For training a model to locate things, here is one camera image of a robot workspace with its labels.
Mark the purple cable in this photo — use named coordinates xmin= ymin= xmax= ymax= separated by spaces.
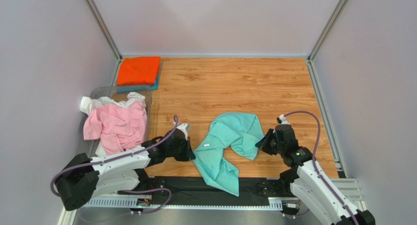
xmin=282 ymin=111 xmax=360 ymax=225
xmin=49 ymin=114 xmax=180 ymax=216

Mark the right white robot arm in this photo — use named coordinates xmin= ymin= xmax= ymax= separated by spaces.
xmin=256 ymin=124 xmax=376 ymax=225

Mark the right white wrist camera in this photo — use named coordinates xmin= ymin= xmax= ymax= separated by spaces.
xmin=277 ymin=114 xmax=290 ymax=125

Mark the aluminium frame rail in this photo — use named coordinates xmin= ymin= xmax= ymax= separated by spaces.
xmin=51 ymin=167 xmax=375 ymax=225

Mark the folded orange t-shirt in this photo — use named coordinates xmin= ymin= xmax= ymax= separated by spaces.
xmin=116 ymin=56 xmax=161 ymax=86

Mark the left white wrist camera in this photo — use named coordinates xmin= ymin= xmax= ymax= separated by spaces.
xmin=174 ymin=123 xmax=191 ymax=140

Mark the white t-shirt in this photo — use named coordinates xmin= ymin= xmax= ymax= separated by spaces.
xmin=80 ymin=92 xmax=147 ymax=157

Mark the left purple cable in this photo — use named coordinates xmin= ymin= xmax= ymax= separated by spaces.
xmin=49 ymin=114 xmax=180 ymax=216

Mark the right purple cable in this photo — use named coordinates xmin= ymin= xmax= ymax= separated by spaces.
xmin=282 ymin=111 xmax=360 ymax=225

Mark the black base mat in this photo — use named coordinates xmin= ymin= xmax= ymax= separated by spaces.
xmin=141 ymin=177 xmax=290 ymax=206

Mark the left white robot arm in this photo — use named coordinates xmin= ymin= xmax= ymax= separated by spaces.
xmin=52 ymin=136 xmax=196 ymax=211

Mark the pink t-shirt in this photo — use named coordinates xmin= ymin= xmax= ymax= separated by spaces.
xmin=83 ymin=101 xmax=148 ymax=155

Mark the clear plastic bin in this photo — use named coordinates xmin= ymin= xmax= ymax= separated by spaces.
xmin=77 ymin=86 xmax=153 ymax=157

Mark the folded teal t-shirt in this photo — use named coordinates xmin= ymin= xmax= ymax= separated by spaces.
xmin=116 ymin=62 xmax=162 ymax=94

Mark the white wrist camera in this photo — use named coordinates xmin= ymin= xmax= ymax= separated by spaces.
xmin=174 ymin=123 xmax=191 ymax=140
xmin=277 ymin=114 xmax=290 ymax=125

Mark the mint green t-shirt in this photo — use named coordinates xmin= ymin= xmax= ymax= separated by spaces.
xmin=193 ymin=112 xmax=264 ymax=197

